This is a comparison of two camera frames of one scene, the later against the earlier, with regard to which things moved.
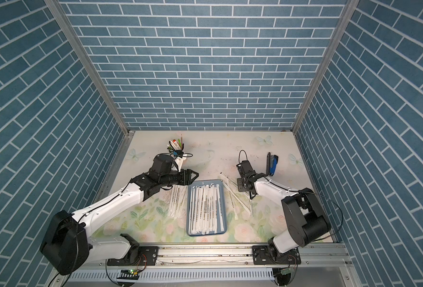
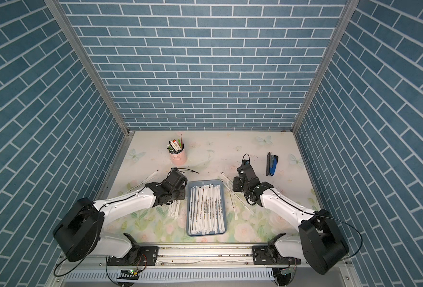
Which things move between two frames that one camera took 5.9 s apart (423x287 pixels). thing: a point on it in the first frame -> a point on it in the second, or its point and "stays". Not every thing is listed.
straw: (194, 209) stays
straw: (191, 210) stays
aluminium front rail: (331, 255) stays
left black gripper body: (174, 177) -> (180, 194)
